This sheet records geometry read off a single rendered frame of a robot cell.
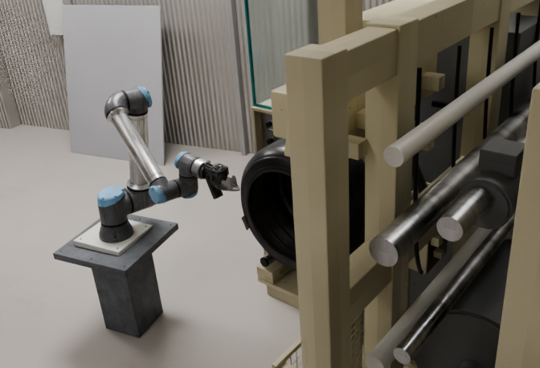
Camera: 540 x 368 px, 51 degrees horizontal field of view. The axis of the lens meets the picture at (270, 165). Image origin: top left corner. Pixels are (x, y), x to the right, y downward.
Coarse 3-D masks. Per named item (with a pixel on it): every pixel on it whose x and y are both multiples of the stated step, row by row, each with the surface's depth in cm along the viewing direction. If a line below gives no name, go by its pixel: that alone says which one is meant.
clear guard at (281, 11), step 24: (264, 0) 280; (288, 0) 270; (312, 0) 262; (264, 24) 285; (288, 24) 276; (312, 24) 267; (264, 48) 291; (288, 48) 281; (264, 72) 298; (264, 96) 304
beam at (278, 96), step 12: (432, 60) 192; (276, 96) 166; (360, 96) 160; (276, 108) 168; (348, 108) 156; (360, 108) 161; (276, 120) 170; (348, 120) 158; (276, 132) 172; (348, 132) 159; (360, 132) 164
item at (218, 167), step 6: (204, 162) 259; (210, 162) 260; (204, 168) 259; (210, 168) 256; (216, 168) 254; (222, 168) 254; (204, 174) 261; (210, 174) 255; (216, 174) 252; (222, 174) 255; (210, 180) 257; (216, 180) 256
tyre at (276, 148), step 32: (256, 160) 222; (288, 160) 210; (352, 160) 214; (256, 192) 246; (288, 192) 254; (352, 192) 207; (256, 224) 236; (288, 224) 254; (352, 224) 207; (288, 256) 231
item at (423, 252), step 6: (444, 240) 234; (426, 246) 221; (432, 246) 224; (444, 246) 235; (420, 252) 224; (426, 252) 222; (432, 252) 226; (444, 252) 237; (414, 258) 227; (420, 258) 225; (426, 258) 223; (432, 258) 227; (408, 264) 230; (414, 264) 228; (426, 264) 224; (432, 264) 229; (426, 270) 225
